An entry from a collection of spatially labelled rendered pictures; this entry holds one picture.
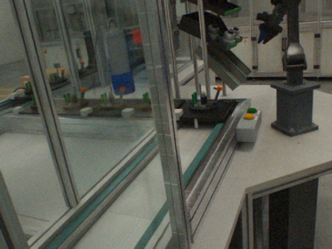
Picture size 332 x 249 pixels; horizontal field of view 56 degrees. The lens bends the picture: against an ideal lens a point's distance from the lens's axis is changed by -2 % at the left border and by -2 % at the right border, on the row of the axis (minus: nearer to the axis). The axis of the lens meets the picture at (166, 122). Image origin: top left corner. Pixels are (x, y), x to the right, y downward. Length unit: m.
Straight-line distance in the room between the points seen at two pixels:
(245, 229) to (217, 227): 0.29
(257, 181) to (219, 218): 0.23
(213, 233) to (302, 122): 0.71
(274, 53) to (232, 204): 4.55
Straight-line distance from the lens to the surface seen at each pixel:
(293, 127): 1.42
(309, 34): 5.32
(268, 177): 1.13
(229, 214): 0.96
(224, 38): 1.64
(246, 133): 1.26
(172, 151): 0.58
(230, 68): 1.74
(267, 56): 5.45
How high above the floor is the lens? 1.45
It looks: 21 degrees down
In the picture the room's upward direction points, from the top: 8 degrees counter-clockwise
